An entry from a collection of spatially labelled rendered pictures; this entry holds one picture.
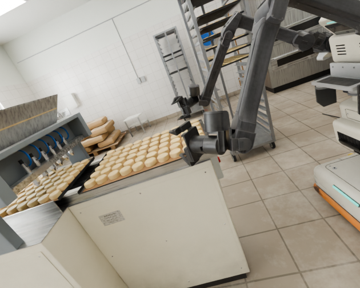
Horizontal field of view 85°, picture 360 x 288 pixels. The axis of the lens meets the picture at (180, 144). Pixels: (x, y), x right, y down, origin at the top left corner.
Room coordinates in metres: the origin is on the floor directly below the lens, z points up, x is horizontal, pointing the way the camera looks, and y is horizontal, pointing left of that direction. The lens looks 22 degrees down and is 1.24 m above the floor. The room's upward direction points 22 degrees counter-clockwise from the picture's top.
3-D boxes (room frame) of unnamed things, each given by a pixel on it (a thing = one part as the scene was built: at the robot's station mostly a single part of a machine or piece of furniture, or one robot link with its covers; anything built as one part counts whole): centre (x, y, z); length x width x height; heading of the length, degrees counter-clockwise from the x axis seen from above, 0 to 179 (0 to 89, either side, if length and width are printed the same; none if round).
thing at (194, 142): (0.58, -0.06, 0.99); 0.07 x 0.07 x 0.10; 38
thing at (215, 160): (0.89, -0.13, 0.77); 0.24 x 0.04 x 0.14; 172
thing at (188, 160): (0.63, -0.01, 0.95); 0.09 x 0.07 x 0.07; 38
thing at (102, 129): (4.77, 1.56, 0.49); 0.72 x 0.42 x 0.15; 175
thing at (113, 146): (4.83, 1.83, 0.06); 1.20 x 0.80 x 0.11; 82
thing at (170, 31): (4.56, -0.57, 0.93); 0.64 x 0.51 x 1.78; 172
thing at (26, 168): (0.83, 0.63, 1.07); 0.06 x 0.03 x 0.18; 82
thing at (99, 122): (4.84, 1.78, 0.64); 0.72 x 0.42 x 0.15; 86
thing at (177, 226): (0.94, 0.23, 0.45); 0.70 x 0.34 x 0.90; 82
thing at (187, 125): (0.63, -0.01, 1.02); 0.09 x 0.07 x 0.07; 38
